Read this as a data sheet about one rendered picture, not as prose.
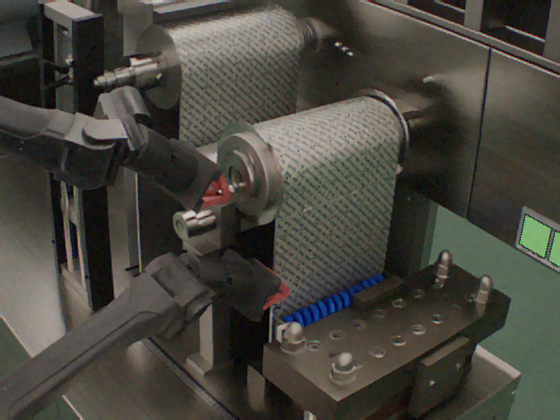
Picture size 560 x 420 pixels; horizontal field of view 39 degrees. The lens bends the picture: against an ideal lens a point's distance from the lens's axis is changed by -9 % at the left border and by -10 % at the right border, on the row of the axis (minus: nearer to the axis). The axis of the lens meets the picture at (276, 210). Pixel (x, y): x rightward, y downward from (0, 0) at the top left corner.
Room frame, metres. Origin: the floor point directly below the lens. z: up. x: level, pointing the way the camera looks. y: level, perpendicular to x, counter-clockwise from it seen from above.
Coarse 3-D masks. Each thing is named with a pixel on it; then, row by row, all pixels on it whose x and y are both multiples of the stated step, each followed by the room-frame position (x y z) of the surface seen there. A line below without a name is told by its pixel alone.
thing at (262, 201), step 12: (228, 144) 1.08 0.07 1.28; (240, 144) 1.06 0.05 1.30; (252, 144) 1.05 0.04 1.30; (252, 156) 1.04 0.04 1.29; (264, 156) 1.04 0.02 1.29; (264, 168) 1.02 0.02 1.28; (264, 180) 1.02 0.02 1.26; (264, 192) 1.02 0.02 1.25; (240, 204) 1.06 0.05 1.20; (252, 204) 1.04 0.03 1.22; (264, 204) 1.02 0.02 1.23
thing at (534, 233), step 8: (528, 216) 1.06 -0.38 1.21; (528, 224) 1.06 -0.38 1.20; (536, 224) 1.05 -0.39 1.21; (528, 232) 1.05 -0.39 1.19; (536, 232) 1.04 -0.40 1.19; (544, 232) 1.03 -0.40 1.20; (528, 240) 1.05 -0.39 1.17; (536, 240) 1.04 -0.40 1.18; (544, 240) 1.03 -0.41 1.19; (536, 248) 1.04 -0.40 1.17; (544, 248) 1.03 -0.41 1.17
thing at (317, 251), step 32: (384, 192) 1.16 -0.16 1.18; (288, 224) 1.03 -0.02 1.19; (320, 224) 1.07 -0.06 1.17; (352, 224) 1.12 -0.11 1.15; (384, 224) 1.16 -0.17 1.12; (288, 256) 1.04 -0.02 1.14; (320, 256) 1.08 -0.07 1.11; (352, 256) 1.12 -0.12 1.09; (384, 256) 1.17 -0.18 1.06; (320, 288) 1.08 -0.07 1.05
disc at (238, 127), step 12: (228, 132) 1.10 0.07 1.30; (240, 132) 1.08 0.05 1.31; (252, 132) 1.06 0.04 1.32; (264, 144) 1.04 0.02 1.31; (276, 156) 1.03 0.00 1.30; (276, 168) 1.02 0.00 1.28; (276, 180) 1.02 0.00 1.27; (276, 192) 1.02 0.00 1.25; (276, 204) 1.02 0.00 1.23; (252, 216) 1.05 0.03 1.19; (264, 216) 1.03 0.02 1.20; (276, 216) 1.02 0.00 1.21
